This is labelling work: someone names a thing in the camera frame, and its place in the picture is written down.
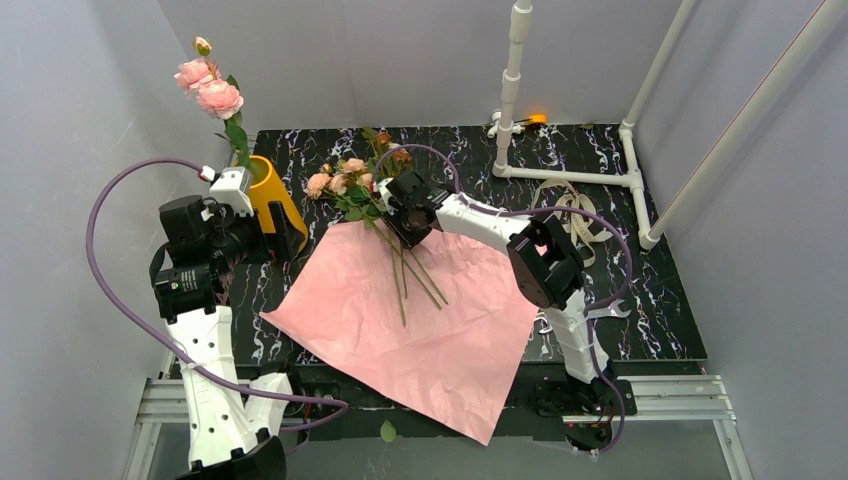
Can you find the yellow cylindrical vase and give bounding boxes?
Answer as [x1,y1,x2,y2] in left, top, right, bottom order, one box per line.
[248,155,309,260]

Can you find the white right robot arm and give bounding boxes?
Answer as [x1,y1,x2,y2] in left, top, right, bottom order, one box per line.
[377,171,637,421]

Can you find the pink rose stem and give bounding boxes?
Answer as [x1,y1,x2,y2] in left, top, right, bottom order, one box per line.
[174,36,259,179]

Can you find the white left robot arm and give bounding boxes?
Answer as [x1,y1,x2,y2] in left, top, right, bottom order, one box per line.
[150,195,292,479]

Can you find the silver open-end wrench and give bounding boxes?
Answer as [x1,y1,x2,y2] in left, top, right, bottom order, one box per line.
[535,300,631,335]

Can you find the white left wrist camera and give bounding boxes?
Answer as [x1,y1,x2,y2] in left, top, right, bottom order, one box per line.
[199,166,254,217]

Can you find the white PVC pipe frame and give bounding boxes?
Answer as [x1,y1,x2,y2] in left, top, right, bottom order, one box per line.
[486,0,848,251]

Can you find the cream ribbon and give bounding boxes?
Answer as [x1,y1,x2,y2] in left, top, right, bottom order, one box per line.
[531,179,612,268]

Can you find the pink rose bouquet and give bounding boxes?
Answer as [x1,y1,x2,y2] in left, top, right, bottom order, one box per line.
[304,127,448,325]

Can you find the green fallen leaf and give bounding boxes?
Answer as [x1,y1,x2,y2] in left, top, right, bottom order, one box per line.
[379,420,397,443]

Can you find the pink wrapping paper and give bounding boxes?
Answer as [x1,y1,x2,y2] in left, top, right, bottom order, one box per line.
[265,222,537,444]

